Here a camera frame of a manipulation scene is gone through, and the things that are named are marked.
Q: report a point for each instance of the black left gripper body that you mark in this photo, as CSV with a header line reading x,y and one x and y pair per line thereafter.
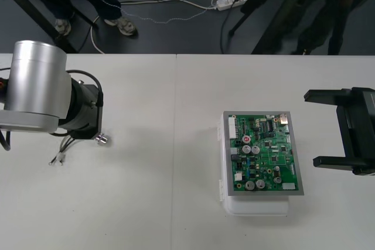
x,y
93,109

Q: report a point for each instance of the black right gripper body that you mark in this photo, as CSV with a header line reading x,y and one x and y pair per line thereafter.
x,y
359,133

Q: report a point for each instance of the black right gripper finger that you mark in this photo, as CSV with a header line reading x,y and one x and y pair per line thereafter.
x,y
331,162
322,95

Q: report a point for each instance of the silver and black left arm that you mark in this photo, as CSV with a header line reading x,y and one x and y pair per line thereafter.
x,y
35,80

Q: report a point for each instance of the white power strip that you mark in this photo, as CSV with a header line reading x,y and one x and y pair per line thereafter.
x,y
231,1

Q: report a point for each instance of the green circuit board grey frame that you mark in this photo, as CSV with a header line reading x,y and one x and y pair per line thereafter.
x,y
263,156

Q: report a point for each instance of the black metal frame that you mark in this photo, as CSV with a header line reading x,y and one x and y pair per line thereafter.
x,y
63,42

